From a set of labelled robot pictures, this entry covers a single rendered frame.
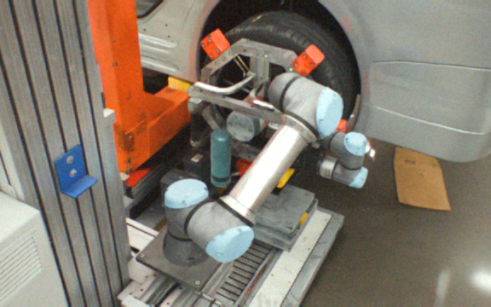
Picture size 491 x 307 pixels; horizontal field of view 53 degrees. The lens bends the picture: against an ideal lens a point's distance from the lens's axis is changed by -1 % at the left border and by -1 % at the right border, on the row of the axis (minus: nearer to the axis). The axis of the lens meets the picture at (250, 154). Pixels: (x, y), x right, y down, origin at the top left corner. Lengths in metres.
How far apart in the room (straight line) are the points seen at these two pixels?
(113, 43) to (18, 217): 1.01
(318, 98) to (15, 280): 0.81
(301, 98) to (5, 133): 0.71
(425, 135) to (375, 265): 0.84
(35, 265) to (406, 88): 1.46
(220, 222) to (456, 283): 1.69
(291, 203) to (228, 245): 1.33
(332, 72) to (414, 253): 1.21
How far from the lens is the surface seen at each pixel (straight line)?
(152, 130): 2.27
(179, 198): 1.30
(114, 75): 1.97
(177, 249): 1.41
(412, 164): 3.36
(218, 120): 2.23
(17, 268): 1.08
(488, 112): 2.02
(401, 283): 2.61
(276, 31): 1.96
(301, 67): 1.86
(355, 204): 2.95
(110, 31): 1.90
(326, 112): 1.27
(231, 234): 1.22
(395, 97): 2.04
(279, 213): 2.47
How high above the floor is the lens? 1.91
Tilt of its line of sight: 37 degrees down
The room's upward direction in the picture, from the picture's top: 3 degrees clockwise
